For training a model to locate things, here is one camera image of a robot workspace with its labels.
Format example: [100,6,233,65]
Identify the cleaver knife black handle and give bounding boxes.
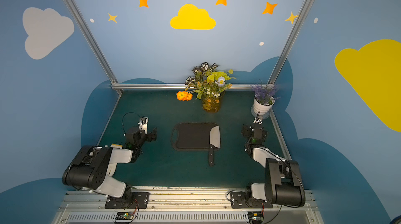
[208,126,220,167]

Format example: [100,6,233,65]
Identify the black plastic cutting board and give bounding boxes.
[171,123,218,151]

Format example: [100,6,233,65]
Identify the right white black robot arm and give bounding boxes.
[241,123,306,208]

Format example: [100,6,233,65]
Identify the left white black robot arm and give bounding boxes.
[62,127,157,199]

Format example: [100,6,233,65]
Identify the left controller board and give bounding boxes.
[114,212,134,223]

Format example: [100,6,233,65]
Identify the controller board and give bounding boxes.
[247,211,264,224]
[114,212,134,223]

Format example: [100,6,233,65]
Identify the right controller board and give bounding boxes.
[247,211,264,224]

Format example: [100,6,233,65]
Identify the lavender plant in white pot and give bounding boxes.
[251,83,278,119]

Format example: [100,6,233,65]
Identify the rear aluminium crossbar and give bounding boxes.
[111,82,276,91]

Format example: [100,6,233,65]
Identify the flower bouquet in glass vase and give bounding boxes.
[176,62,233,113]

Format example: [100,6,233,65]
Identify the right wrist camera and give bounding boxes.
[254,112,263,125]

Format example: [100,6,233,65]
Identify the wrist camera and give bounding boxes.
[254,112,263,125]
[138,116,148,134]

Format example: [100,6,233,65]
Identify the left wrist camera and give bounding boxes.
[138,116,148,134]

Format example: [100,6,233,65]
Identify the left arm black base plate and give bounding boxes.
[104,188,150,209]

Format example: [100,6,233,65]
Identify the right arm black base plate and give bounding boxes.
[226,190,273,209]

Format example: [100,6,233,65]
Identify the aluminium front rail frame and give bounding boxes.
[53,186,324,224]

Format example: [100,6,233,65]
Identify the right aluminium frame post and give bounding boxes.
[268,0,315,85]

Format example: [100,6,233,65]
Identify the aluminium frame post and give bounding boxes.
[268,0,315,85]
[63,0,118,84]

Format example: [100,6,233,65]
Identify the left aluminium frame post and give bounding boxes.
[63,0,118,84]

